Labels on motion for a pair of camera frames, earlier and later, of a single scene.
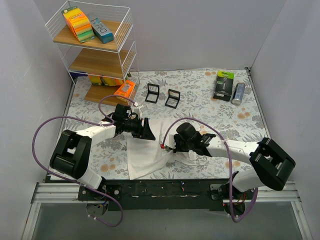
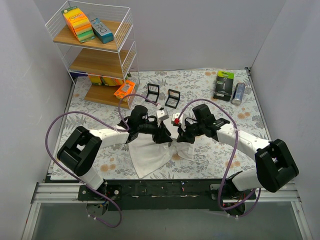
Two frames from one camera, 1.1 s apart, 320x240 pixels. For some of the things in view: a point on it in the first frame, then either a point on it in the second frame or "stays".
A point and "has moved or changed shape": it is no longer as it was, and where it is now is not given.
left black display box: x=152 y=93 stays
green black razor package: x=224 y=85 stays
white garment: x=145 y=156 has moved or changed shape
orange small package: x=126 y=89 stays
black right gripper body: x=176 y=144 -> x=185 y=130
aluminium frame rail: x=44 y=192 stays
